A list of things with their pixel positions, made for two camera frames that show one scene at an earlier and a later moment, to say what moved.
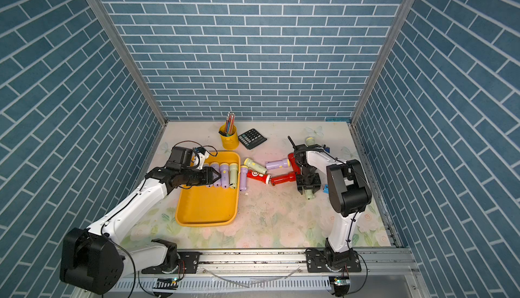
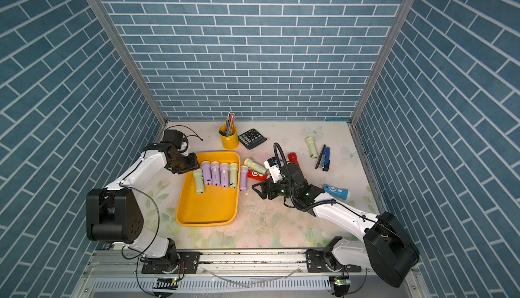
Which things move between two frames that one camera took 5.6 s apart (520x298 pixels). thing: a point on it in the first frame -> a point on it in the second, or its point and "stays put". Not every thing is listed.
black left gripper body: (196, 177) -> (185, 163)
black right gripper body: (308, 179) -> (281, 189)
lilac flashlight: (224, 171) stays put
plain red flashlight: (294, 163) stays put
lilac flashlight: (217, 183) stays put
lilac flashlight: (243, 179) stays put
